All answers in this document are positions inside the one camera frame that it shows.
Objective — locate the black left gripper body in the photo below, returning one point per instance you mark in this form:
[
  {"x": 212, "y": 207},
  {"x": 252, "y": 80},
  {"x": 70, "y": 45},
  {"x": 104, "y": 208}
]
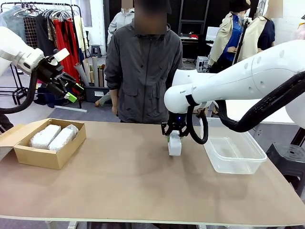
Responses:
[{"x": 47, "y": 70}]

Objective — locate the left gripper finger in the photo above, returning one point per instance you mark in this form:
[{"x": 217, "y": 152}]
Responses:
[
  {"x": 70, "y": 82},
  {"x": 59, "y": 91}
]

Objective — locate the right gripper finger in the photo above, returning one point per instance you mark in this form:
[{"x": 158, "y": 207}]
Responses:
[
  {"x": 166, "y": 128},
  {"x": 184, "y": 130}
]

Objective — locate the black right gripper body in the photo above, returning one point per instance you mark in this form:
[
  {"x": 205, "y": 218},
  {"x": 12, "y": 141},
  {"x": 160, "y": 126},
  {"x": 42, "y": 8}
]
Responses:
[{"x": 177, "y": 120}]

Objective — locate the unwrapped white clock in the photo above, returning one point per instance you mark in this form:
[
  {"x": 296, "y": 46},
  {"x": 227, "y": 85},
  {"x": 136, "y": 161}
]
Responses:
[{"x": 174, "y": 146}]

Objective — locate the bubble-wrapped smooth white clock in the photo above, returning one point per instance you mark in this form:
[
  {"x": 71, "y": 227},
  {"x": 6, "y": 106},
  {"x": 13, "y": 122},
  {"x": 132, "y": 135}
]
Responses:
[{"x": 63, "y": 138}]

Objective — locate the bubble-wrapped clock with ridged face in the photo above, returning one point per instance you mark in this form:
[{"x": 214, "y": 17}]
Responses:
[{"x": 44, "y": 136}]

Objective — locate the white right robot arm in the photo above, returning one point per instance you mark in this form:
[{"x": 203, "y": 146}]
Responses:
[{"x": 238, "y": 78}]

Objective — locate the person's right forearm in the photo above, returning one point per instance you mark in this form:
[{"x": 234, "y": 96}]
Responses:
[{"x": 114, "y": 97}]

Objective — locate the person's right hand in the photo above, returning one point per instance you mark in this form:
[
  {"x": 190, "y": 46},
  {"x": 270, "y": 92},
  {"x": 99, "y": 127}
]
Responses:
[{"x": 114, "y": 111}]

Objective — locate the slanted grey fabric roll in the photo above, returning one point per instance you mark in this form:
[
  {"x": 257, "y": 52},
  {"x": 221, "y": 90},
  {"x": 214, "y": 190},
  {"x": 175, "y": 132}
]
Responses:
[{"x": 82, "y": 75}]

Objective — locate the red hanging dress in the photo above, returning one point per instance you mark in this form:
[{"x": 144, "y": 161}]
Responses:
[{"x": 68, "y": 55}]

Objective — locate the upright grey tube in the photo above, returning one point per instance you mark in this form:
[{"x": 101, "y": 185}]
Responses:
[{"x": 95, "y": 71}]

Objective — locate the dark storage bin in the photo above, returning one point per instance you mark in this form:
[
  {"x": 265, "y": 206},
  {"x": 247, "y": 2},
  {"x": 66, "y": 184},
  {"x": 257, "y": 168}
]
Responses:
[{"x": 95, "y": 94}]

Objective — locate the black hanging garment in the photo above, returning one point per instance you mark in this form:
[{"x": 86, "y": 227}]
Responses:
[{"x": 44, "y": 33}]

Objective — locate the mannequin leg in grey trousers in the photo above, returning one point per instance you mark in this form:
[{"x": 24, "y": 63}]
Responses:
[{"x": 103, "y": 99}]

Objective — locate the small grey step stool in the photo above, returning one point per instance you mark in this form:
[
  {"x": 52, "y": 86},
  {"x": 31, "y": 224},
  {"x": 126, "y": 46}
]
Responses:
[{"x": 95, "y": 50}]

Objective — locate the checked hanging garment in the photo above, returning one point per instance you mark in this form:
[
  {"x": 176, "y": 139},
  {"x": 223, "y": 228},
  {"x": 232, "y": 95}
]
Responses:
[{"x": 30, "y": 31}]

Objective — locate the cream hanging garment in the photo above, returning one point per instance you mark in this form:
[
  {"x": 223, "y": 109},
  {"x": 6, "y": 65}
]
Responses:
[{"x": 78, "y": 33}]

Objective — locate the black metal clothes rack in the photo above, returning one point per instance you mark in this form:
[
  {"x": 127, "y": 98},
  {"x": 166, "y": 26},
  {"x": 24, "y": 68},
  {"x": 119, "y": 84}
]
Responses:
[{"x": 78, "y": 28}]

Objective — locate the light blue hanging garment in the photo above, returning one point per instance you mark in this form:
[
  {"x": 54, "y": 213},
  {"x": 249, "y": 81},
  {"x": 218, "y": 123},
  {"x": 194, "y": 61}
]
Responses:
[{"x": 14, "y": 21}]

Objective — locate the person in grey jacket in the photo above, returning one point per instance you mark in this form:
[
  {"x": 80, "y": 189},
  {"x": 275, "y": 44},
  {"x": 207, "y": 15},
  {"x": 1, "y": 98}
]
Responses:
[{"x": 143, "y": 71}]

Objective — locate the white computer case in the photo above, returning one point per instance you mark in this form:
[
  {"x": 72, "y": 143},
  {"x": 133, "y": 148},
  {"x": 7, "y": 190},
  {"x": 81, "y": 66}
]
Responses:
[{"x": 202, "y": 64}]

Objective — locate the clear plastic container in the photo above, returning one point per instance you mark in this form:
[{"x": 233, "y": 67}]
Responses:
[{"x": 236, "y": 164}]

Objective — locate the bystander in dark clothing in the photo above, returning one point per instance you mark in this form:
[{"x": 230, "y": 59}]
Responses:
[{"x": 4, "y": 122}]

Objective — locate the open brown cardboard box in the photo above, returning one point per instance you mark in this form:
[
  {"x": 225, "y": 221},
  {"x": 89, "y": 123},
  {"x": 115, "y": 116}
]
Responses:
[{"x": 47, "y": 158}]

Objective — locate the mannequin in grey hoodie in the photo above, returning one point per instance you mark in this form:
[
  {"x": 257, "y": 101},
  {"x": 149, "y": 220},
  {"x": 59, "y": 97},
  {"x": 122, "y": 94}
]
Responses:
[{"x": 116, "y": 23}]

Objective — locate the white table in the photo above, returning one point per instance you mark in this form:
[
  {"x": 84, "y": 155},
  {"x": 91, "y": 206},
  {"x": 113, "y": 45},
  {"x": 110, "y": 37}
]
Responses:
[{"x": 267, "y": 117}]

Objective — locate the mannequin in beige coat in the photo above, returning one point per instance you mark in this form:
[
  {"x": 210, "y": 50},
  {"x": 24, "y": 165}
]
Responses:
[{"x": 226, "y": 40}]

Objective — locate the black tripod pole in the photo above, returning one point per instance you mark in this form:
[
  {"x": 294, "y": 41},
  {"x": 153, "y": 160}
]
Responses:
[{"x": 241, "y": 40}]

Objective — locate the black plastic stool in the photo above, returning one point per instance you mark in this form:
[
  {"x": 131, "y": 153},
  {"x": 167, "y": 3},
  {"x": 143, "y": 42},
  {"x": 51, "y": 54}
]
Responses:
[{"x": 288, "y": 159}]

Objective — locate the mannequin in cream vest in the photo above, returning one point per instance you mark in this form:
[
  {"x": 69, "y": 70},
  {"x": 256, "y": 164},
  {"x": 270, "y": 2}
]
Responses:
[{"x": 265, "y": 31}]

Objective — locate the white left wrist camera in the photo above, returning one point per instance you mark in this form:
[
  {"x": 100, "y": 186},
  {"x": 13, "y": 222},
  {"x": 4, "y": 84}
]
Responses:
[{"x": 60, "y": 55}]

